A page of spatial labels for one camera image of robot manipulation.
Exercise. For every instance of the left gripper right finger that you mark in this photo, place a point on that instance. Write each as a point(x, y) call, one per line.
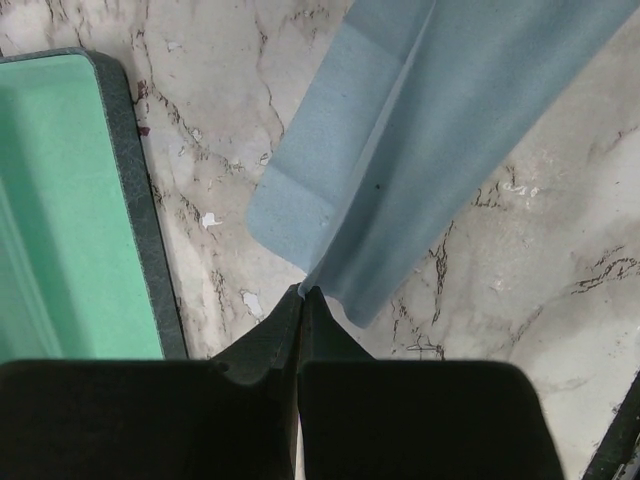
point(366, 418)

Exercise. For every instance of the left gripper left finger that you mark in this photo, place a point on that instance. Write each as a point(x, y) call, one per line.
point(228, 417)

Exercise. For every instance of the blue-grey glasses case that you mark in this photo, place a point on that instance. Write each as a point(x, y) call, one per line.
point(84, 273)

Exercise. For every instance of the light blue cleaning cloth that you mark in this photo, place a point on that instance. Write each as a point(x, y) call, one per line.
point(413, 107)

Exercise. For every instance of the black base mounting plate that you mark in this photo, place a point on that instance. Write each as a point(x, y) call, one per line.
point(617, 456)

